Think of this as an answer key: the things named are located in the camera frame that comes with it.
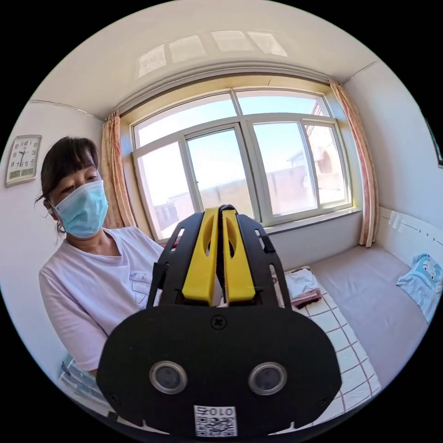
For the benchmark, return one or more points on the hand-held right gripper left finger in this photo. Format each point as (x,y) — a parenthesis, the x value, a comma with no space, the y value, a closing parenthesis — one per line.
(200,263)

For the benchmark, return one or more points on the pile of clothes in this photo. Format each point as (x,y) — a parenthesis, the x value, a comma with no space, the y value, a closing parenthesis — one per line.
(302,285)

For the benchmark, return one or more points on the light blue cartoon print pillow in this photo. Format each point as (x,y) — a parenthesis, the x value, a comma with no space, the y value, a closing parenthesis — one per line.
(422,280)

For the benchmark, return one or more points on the white framed window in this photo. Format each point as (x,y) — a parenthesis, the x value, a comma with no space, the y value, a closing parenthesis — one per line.
(221,162)

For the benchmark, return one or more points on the person's body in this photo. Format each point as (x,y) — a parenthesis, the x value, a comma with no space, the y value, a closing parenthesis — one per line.
(93,277)

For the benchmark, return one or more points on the blue grey plaid cloth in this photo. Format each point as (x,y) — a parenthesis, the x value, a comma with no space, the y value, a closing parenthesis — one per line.
(74,379)

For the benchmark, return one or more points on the bed with checked quilt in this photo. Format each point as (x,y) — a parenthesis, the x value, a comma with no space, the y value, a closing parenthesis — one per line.
(367,304)

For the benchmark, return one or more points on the white wall clock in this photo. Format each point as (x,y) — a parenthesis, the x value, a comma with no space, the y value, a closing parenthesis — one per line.
(23,161)

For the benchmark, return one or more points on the pink patterned curtain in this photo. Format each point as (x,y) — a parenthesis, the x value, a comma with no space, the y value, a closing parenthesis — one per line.
(361,166)
(116,180)

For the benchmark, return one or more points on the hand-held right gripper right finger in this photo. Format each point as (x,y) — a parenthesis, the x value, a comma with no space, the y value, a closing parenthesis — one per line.
(237,273)

